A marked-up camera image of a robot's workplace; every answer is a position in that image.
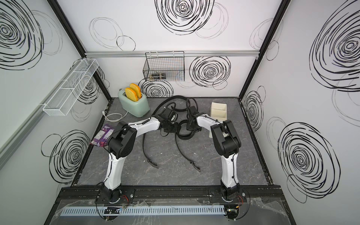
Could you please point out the black wire wall basket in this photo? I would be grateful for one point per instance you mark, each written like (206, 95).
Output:
(171, 62)

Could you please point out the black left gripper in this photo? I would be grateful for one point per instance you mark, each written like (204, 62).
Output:
(175, 128)

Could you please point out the purple snack packet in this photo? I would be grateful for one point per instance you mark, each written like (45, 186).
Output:
(101, 138)

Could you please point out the rear yellow toast slice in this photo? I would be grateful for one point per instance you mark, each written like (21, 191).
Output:
(136, 89)

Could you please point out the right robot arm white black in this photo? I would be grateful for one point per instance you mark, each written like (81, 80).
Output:
(227, 144)

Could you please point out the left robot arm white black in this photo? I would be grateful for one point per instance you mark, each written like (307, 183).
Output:
(121, 144)

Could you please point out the cream divided storage organizer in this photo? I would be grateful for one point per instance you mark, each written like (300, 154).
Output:
(219, 111)

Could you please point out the dark item in basket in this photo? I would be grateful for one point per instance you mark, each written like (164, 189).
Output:
(157, 76)

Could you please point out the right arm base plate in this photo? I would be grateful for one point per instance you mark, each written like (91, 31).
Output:
(219, 194)

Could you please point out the yellow toast slice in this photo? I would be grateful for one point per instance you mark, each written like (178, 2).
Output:
(136, 89)
(131, 94)

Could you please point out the white mesh wall shelf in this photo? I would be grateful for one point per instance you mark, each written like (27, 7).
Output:
(78, 86)

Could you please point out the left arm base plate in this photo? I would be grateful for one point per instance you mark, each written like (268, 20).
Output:
(117, 196)

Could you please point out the long black leather belt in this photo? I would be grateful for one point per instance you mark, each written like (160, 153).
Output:
(168, 100)

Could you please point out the slotted grey cable duct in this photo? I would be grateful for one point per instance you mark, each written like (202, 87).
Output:
(143, 210)

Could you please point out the front yellow toast slice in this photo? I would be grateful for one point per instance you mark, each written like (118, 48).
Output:
(131, 94)

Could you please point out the mint green toaster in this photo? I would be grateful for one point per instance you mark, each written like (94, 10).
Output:
(139, 108)

